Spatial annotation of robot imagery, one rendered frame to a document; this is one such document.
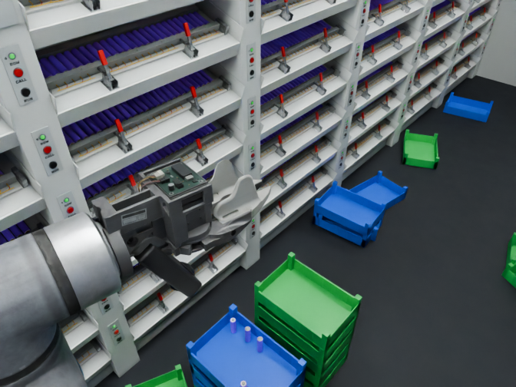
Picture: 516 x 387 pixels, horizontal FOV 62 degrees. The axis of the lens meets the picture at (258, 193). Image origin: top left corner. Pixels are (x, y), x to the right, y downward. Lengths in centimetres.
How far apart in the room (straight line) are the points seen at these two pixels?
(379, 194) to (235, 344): 140
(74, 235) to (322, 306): 118
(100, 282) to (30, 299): 6
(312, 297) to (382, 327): 47
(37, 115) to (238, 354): 88
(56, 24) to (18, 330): 73
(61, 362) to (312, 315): 109
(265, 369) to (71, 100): 93
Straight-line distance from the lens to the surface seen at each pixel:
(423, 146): 302
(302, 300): 153
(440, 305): 207
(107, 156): 123
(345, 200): 231
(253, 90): 151
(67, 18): 106
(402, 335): 192
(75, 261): 43
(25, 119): 106
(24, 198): 116
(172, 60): 126
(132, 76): 119
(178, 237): 46
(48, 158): 111
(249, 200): 51
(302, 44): 179
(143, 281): 161
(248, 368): 139
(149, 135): 128
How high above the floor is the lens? 155
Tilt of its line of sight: 40 degrees down
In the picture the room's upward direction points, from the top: straight up
